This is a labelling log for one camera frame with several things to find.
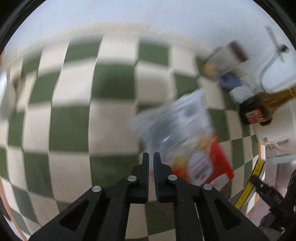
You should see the green white checkered tablecloth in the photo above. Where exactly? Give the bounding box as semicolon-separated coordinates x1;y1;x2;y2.
0;35;264;241

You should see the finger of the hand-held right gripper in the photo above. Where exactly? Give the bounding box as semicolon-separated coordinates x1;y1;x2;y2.
249;176;287;213

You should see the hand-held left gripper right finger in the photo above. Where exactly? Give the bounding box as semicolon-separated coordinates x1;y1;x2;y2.
154;152;270;241

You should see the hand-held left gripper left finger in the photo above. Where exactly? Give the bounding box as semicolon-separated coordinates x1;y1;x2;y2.
29;152;150;241

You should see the clear plastic bag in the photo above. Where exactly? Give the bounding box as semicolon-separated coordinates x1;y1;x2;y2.
131;90;216;164

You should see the yellow tape measure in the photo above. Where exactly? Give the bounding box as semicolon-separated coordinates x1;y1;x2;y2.
234;159;265;209

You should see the spice jar with brown lid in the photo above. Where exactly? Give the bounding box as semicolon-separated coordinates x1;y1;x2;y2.
201;40;250;78

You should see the dark glass sauce bottle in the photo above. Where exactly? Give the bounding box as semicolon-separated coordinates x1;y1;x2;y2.
239;86;296;127

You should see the dark blue packet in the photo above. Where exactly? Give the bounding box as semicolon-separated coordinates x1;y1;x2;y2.
218;72;241;91

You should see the red white packet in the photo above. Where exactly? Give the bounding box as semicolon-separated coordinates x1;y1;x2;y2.
171;135;234;192

